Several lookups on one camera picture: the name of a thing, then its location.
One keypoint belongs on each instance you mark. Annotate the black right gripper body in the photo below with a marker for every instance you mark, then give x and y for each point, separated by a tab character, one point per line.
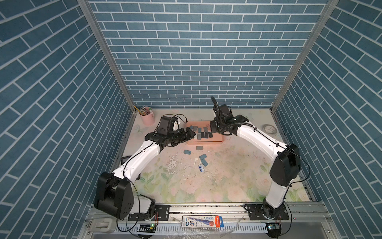
217	127

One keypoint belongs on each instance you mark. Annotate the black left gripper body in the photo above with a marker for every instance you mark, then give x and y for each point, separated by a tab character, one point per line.
174	138

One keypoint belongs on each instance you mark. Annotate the pink storage tray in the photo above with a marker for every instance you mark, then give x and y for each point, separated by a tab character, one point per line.
216	139

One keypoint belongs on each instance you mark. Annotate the teal speckled eraser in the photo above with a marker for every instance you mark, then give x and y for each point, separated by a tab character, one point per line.
188	152

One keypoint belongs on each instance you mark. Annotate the blue eraser with print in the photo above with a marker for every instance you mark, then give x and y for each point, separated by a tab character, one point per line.
202	157

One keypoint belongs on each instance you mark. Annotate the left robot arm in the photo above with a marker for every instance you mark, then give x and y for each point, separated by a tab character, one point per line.
116	193

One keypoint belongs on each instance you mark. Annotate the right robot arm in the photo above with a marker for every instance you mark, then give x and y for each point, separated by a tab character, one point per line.
285	158

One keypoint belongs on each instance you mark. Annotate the pink metal pencil bucket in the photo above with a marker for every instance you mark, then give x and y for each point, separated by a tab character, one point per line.
147	115

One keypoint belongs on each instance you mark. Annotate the tape roll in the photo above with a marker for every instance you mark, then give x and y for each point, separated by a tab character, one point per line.
269	129

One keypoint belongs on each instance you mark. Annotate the red blue pen package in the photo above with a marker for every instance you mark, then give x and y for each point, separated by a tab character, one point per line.
196	222

